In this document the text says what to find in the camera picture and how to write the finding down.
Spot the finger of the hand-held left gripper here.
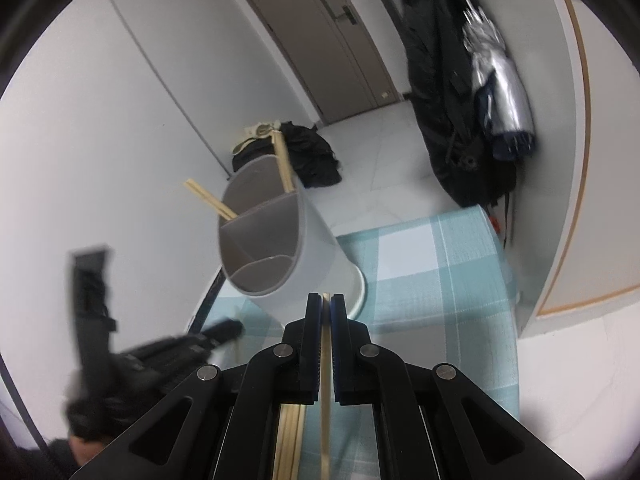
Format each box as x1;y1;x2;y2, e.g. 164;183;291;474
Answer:
165;319;244;361

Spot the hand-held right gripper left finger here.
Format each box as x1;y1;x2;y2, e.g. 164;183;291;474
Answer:
70;291;325;480

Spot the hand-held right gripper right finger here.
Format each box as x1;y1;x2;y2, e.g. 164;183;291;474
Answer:
327;292;586;480

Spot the white utensil holder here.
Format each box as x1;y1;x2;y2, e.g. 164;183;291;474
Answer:
216;156;368;318

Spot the bundle of wooden chopsticks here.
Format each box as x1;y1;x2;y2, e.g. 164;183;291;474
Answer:
272;402;307;480

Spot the person's left hand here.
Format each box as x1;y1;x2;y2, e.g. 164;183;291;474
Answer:
67;432;108;468

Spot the teal plaid mat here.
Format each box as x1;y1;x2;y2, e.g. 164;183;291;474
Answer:
200;207;521;480

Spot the black clothes pile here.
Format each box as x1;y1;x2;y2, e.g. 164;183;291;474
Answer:
231;121;343;188

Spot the beige knitted cloth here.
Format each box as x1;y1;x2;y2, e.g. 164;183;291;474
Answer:
232;122;281;157

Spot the black hanging jacket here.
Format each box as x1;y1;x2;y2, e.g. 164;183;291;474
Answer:
400;0;518;206

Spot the white panel with wooden trim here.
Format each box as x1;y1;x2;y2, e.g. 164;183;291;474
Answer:
517;0;640;341

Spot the silver folding umbrella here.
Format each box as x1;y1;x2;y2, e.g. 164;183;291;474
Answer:
460;5;537;162

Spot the grey entrance door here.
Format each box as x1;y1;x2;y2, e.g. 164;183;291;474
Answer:
235;0;401;126

